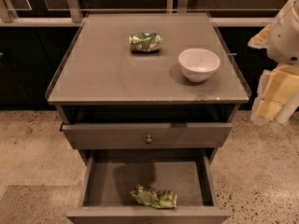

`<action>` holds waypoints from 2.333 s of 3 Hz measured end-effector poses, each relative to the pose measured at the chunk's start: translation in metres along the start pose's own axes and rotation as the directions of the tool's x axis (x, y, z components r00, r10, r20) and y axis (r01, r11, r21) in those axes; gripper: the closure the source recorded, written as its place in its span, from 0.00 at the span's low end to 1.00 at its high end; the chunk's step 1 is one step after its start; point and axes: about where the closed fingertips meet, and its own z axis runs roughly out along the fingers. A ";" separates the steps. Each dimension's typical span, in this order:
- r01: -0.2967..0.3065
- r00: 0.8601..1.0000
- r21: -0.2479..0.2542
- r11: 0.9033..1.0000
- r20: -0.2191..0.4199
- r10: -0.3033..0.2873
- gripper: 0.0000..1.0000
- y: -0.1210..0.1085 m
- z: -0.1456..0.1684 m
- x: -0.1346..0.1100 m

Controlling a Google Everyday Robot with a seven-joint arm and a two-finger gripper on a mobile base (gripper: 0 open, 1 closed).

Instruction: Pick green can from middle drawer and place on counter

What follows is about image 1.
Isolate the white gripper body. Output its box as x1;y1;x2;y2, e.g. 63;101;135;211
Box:
250;63;299;126

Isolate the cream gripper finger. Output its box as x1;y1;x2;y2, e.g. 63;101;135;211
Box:
250;97;282;125
248;25;270;49

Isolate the crushed green can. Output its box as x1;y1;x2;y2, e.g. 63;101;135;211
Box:
129;32;162;53
130;185;178;209

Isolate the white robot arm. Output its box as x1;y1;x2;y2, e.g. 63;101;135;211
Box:
248;0;299;125

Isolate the grey drawer cabinet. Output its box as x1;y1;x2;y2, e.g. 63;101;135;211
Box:
44;12;252;224

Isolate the crushed green can on counter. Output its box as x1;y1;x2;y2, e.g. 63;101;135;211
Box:
129;32;162;53

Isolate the brass top drawer knob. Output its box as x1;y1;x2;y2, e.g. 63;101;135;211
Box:
145;135;153;144

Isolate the grey open middle drawer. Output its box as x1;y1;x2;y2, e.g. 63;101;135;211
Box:
67;149;229;224

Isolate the grey top drawer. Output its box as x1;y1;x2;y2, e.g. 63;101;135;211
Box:
62;122;232;149

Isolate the white ceramic bowl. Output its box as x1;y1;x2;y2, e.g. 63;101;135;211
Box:
178;49;221;82

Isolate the grey metal railing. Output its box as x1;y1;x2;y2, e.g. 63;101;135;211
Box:
0;0;288;27

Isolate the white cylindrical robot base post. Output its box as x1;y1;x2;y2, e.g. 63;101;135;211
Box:
276;91;299;124

